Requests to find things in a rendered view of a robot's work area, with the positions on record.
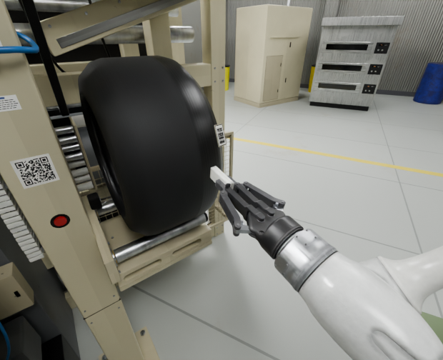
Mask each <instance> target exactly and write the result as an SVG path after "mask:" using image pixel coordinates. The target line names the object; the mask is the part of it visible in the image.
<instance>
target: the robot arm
mask: <svg viewBox="0 0 443 360"><path fill-rule="evenodd" d="M210 178H211V179H212V180H213V181H214V182H215V186H216V188H218V190H220V192H219V203H220V205H221V207H222V208H223V210H224V213H225V214H226V215H227V218H228V220H229V222H230V223H231V225H232V230H233V235H234V236H239V234H248V235H250V237H252V238H255V239H256V240H257V241H258V242H259V244H260V246H261V247H262V248H263V250H265V252H267V253H268V255H270V257H271V258H272V259H275V261H274V266H275V268H276V270H277V271H278V272H279V273H280V274H281V275H282V276H283V277H284V278H285V279H286V280H287V281H288V282H289V283H290V284H291V285H292V287H293V289H294V290H295V291H297V292H298V293H299V295H300V296H301V297H302V298H303V300H304V301H305V303H306V304H307V306H308V308H309V310H310V311H311V313H312V315H313V316H314V318H315V319H316V320H317V321H318V322H319V324H320V325H321V326H322V328H323V329H324V330H325V331H326V332H327V333H328V335H330V336H331V337H332V339H333V340H334V341H335V342H336V343H337V344H338V345H339V346H340V347H341V348H342V349H343V350H344V352H345V353H346V354H347V355H348V356H349V357H350V358H351V359H352V360H443V344H442V342H441V341H440V340H439V338H438V337H437V335H436V334H435V333H434V331H433V330H432V328H431V327H430V326H429V324H428V323H427V322H426V321H425V320H424V319H423V318H422V316H421V315H420V314H422V305H423V303H424V300H425V299H426V298H427V297H428V296H430V295H431V294H433V293H434V292H436V291H439V290H440V289H443V246H440V247H438V248H435V249H432V250H431V251H427V252H425V253H423V254H419V255H417V256H413V257H410V258H408V259H402V260H391V259H386V258H384V257H381V256H378V257H375V258H373V259H368V260H365V261H360V262H358V263H357V262H355V261H353V260H351V259H349V258H347V257H346V256H344V255H343V254H341V253H340V252H338V251H337V250H336V248H334V247H333V246H331V245H330V244H329V243H328V242H326V241H325V240H324V239H323V238H322V237H321V236H320V235H318V234H317V233H316V232H315V231H313V230H312V229H305V230H304V228H303V227H302V226H301V225H300V224H298V223H297V222H296V221H295V220H294V219H293V218H292V217H290V216H285V213H284V212H283V210H284V206H285V204H286V202H285V201H284V200H281V199H277V198H275V197H273V196H271V195H270V194H268V193H266V192H265V191H262V190H261V189H259V188H257V187H256V186H254V185H253V184H250V183H249V182H248V181H244V183H243V184H240V183H239V182H236V181H235V180H233V178H232V177H230V176H227V175H226V174H224V173H223V172H222V171H221V170H220V169H219V168H218V167H217V166H214V167H211V171H210ZM248 189H249V190H248ZM237 211H238V212H239V213H240V214H241V215H242V216H243V218H244V220H245V221H246V222H247V225H245V223H244V221H243V220H241V218H240V216H239V214H238V212H237Z"/></svg>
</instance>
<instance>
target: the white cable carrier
mask: <svg viewBox="0 0 443 360"><path fill-rule="evenodd" d="M0 214H1V218H2V219H3V220H4V223H5V224H6V226H7V228H8V229H10V232H11V233H12V234H13V236H14V238H16V241H17V242H18V245H19V246H20V247H21V250H22V251H24V253H25V254H26V257H27V258H28V259H29V261H30V262H33V261H36V260H38V259H41V258H44V249H43V247H42V245H41V244H40V242H39V240H38V239H37V237H36V235H35V233H34V232H33V230H32V228H31V227H30V225H29V223H28V221H27V220H26V218H25V216H24V214H23V213H22V211H21V209H20V208H19V205H18V204H17V202H16V200H15V199H14V197H13V196H12V194H11V192H10V191H9V188H8V186H7V185H6V183H5V182H4V180H3V178H2V177H1V174H0Z"/></svg>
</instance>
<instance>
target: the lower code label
mask: <svg viewBox="0 0 443 360"><path fill-rule="evenodd" d="M10 164H11V165H12V167H13V169H14V171H15V173H16V175H17V176H18V178H19V181H20V182H21V184H22V186H23V188H24V189H27V188H31V187H33V186H38V185H42V184H46V183H49V182H53V181H57V180H60V179H59V176H58V174H57V172H56V169H55V167H54V165H53V162H52V160H51V157H50V155H49V154H42V155H38V156H33V157H29V158H25V159H19V160H15V161H10Z"/></svg>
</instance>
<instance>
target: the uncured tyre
mask: <svg viewBox="0 0 443 360"><path fill-rule="evenodd" d="M78 86H79V95H80V100H81V108H82V112H83V115H84V120H85V124H86V128H87V131H88V134H89V138H90V141H91V145H92V147H93V150H94V153H95V156H96V160H97V161H98V164H99V168H100V169H101V173H102V175H103V177H104V180H105V182H106V185H107V188H108V190H109V193H110V194H111V197H112V199H113V201H114V203H115V205H116V207H117V209H118V211H119V213H120V214H121V216H122V218H123V220H124V221H125V223H126V225H127V226H128V227H129V228H130V230H132V231H134V232H136V233H139V234H143V235H145V236H151V235H156V234H160V233H162V232H164V231H167V230H169V229H171V228H173V227H175V226H178V225H180V224H183V223H184V222H186V221H189V220H191V219H194V218H196V217H198V216H200V215H202V214H203V213H204V212H206V211H207V210H208V209H209V208H211V206H212V205H213V204H214V202H215V200H216V197H217V194H218V192H219V190H218V188H216V186H215V182H214V181H213V180H212V179H211V178H210V171H211V167H214V166H217V167H218V168H219V169H220V170H221V171H222V172H223V151H222V146H221V147H218V143H217V140H216V134H215V130H214V125H217V122H216V119H215V116H214V112H213V110H212V108H211V105H210V103H209V101H208V99H207V97H206V95H205V93H204V92H203V90H202V88H201V87H200V85H199V84H198V83H197V81H196V80H195V79H194V78H193V77H192V76H191V75H190V74H189V72H188V71H187V70H186V69H185V68H184V67H183V66H182V65H180V64H179V63H178V62H176V61H175V60H173V59H170V58H166V57H163V56H158V55H156V56H125V57H110V58H100V59H97V60H94V61H90V62H89V63H88V64H87V66H86V67H85V69H84V70H83V71H82V72H81V74H80V75H79V78H78Z"/></svg>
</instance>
